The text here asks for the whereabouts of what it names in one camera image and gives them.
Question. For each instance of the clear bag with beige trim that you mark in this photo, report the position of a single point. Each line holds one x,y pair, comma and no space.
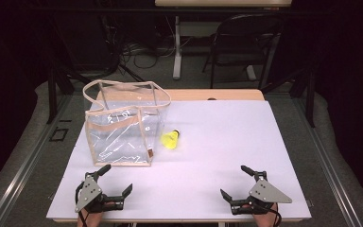
119,138

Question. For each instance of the white table mat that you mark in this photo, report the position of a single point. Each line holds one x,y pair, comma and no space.
217,151

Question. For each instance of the wooden table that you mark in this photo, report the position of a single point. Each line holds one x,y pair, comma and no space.
220,94

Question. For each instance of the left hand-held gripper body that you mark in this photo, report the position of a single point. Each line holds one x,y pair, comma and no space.
89,190

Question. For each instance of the black metal stand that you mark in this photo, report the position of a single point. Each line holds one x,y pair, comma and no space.
310,94
52,88

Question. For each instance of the metal floor rail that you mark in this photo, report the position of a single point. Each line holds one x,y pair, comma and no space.
334,176
22,170

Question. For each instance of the person's left hand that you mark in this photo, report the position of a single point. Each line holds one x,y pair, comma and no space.
91,220

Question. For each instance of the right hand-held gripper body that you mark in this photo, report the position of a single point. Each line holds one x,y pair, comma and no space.
266,192

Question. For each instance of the white desk with metal legs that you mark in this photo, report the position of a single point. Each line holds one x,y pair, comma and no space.
177,47

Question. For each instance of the person's right hand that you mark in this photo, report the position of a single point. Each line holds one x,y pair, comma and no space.
266,220

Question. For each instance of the black folding chair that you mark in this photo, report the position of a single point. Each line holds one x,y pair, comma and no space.
245,38

